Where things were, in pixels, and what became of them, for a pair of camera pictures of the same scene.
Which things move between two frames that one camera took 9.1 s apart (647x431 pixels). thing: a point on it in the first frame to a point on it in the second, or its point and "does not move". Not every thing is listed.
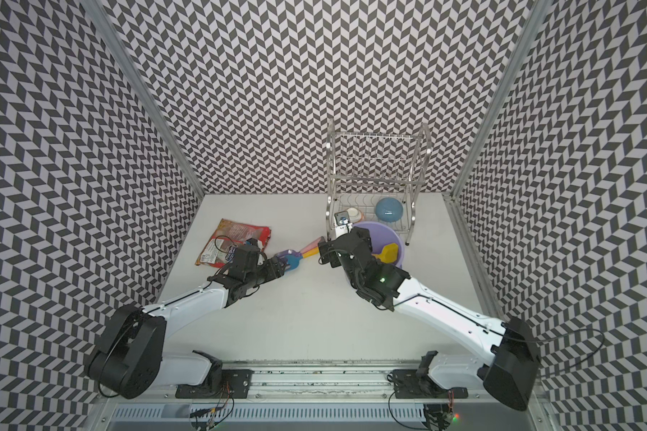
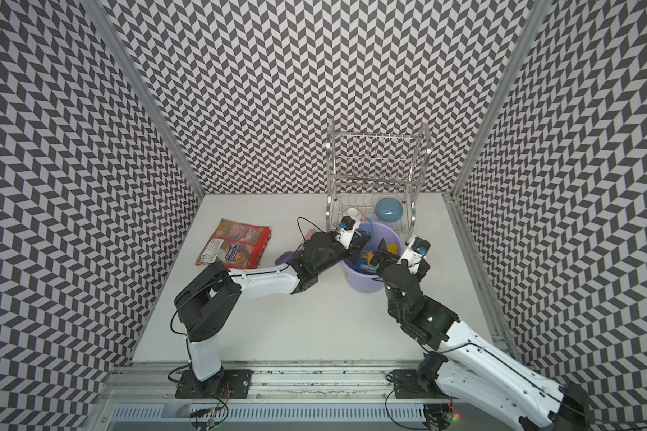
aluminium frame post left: (102, 15) does not move
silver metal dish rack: (376, 177) does not move
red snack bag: (225, 237) does not move
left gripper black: (273, 268) to (355, 246)
